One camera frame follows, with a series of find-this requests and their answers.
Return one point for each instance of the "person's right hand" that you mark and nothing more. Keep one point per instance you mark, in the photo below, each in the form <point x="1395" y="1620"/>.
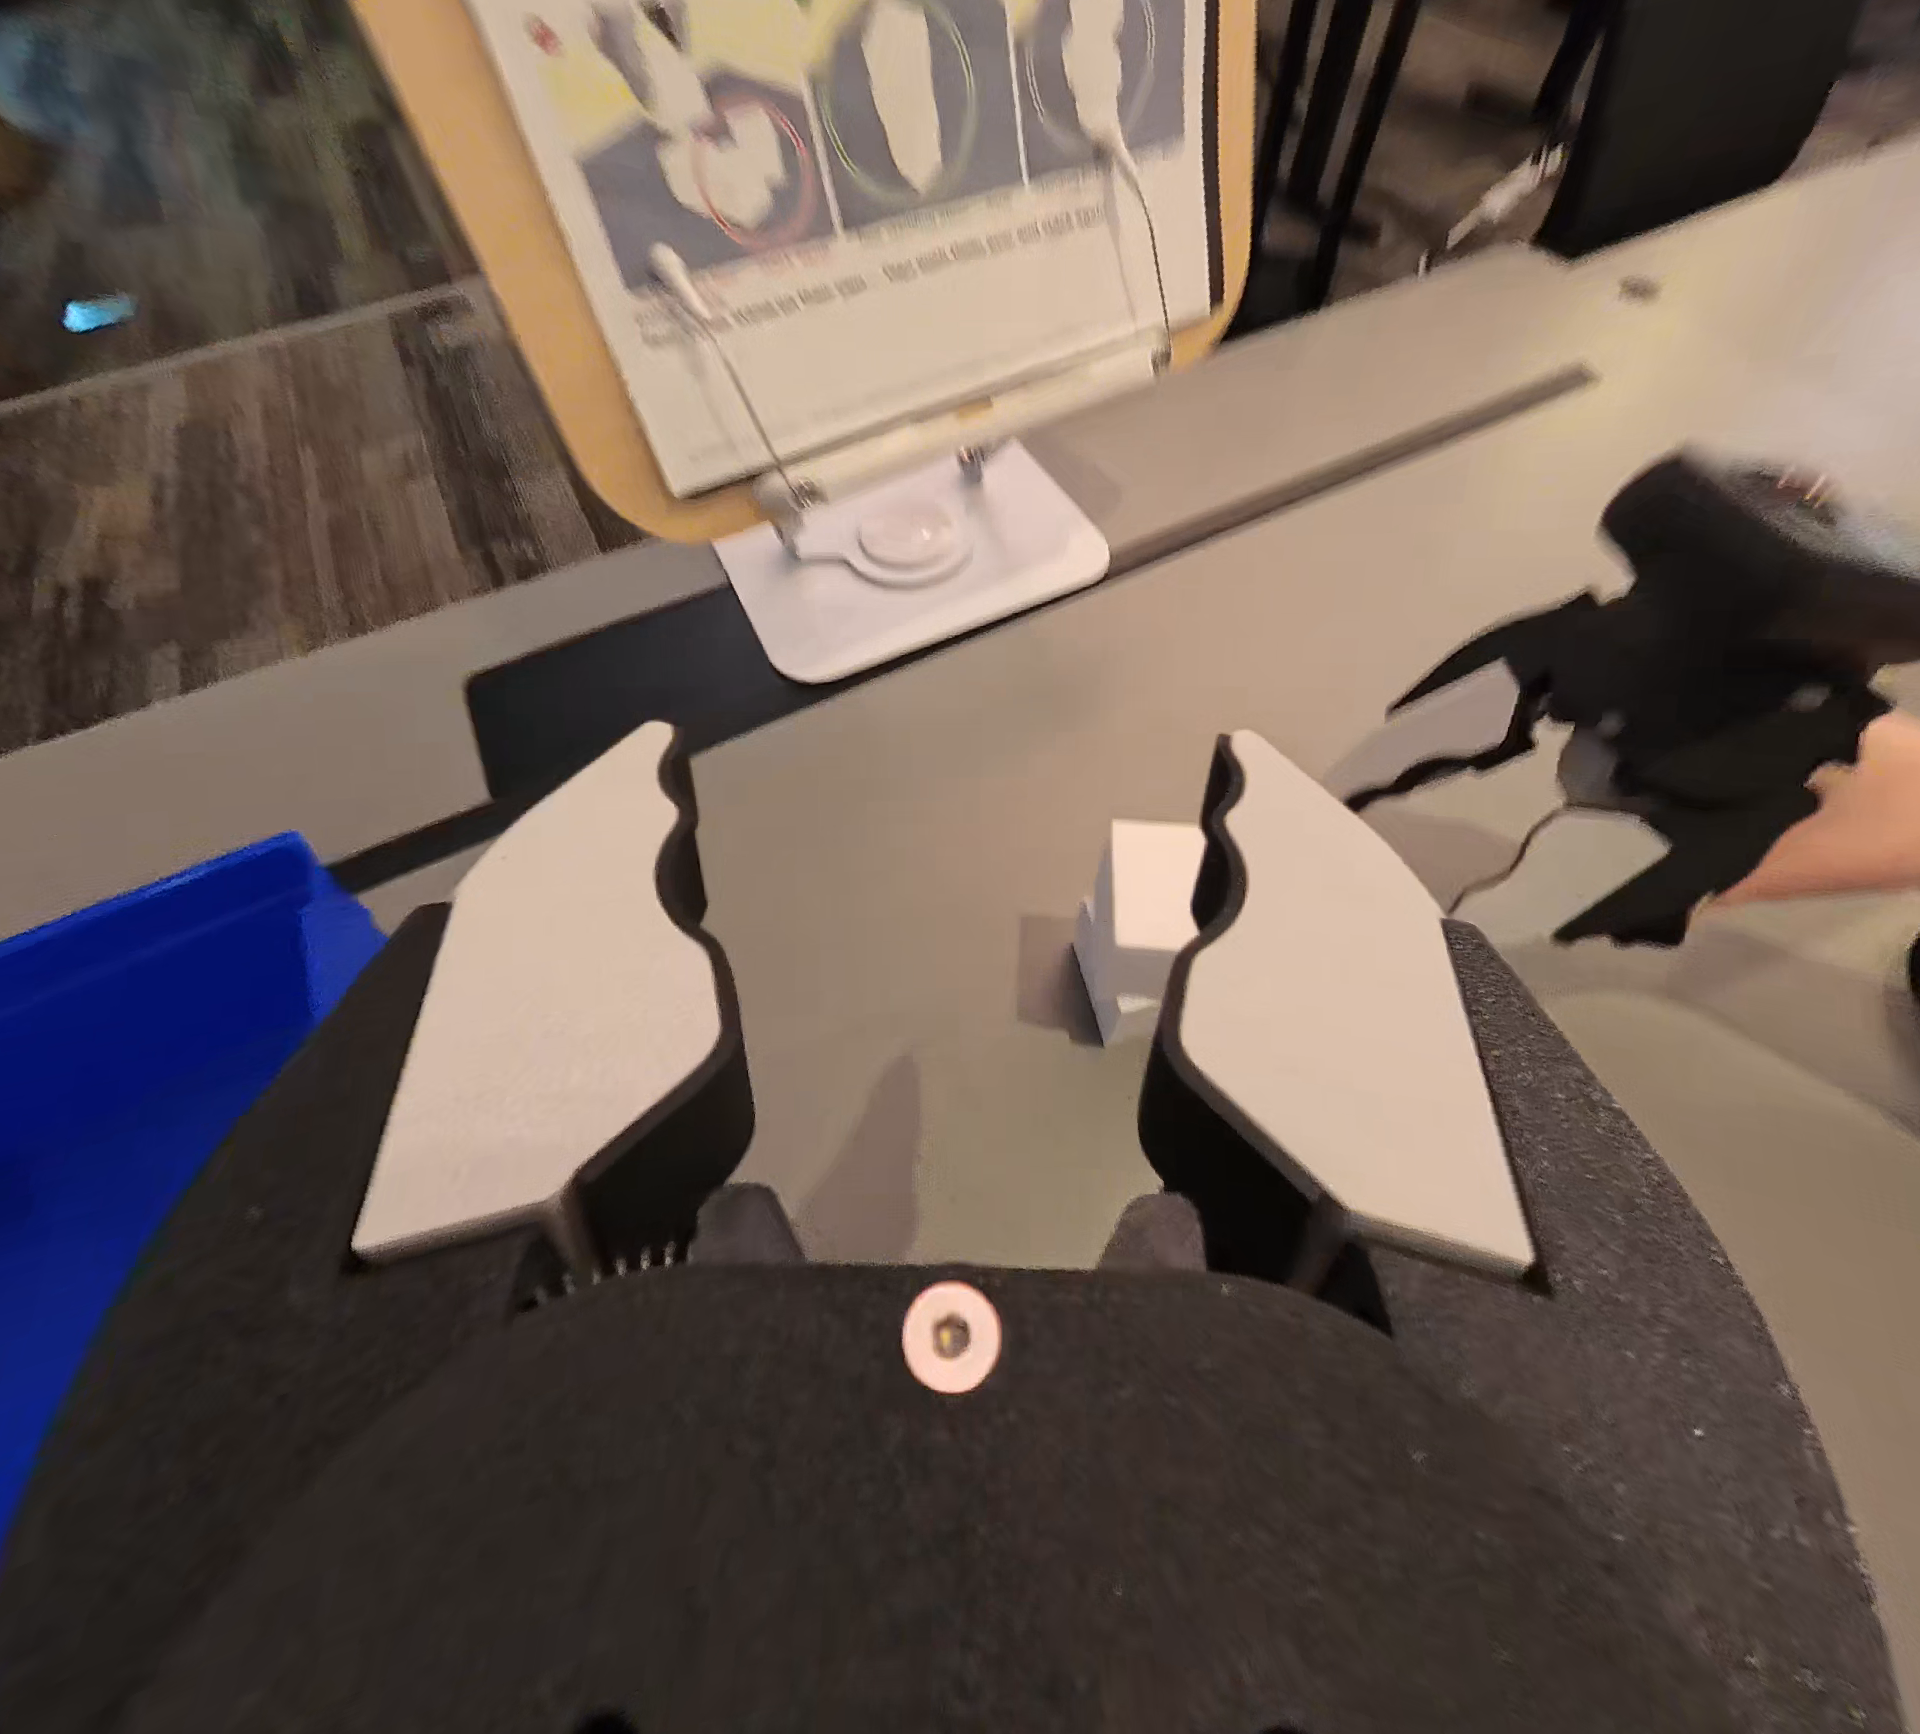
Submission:
<point x="1860" y="819"/>

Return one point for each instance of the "blue plastic bin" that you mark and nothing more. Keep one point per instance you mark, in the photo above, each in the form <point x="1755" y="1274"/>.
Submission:
<point x="121" y="1015"/>

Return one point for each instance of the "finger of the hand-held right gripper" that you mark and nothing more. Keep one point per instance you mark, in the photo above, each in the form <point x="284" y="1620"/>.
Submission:
<point x="1478" y="698"/>
<point x="1575" y="873"/>

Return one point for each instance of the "printed instruction sheet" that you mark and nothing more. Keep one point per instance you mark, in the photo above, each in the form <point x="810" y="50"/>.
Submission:
<point x="900" y="325"/>

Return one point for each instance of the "black office chair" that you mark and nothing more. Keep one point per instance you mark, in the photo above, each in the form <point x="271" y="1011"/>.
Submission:
<point x="1694" y="39"/>

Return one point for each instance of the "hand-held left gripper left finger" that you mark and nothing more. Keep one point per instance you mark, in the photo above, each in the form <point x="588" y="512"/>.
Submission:
<point x="540" y="1015"/>

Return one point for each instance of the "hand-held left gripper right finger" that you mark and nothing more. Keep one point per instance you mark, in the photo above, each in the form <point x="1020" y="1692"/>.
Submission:
<point x="1334" y="1029"/>

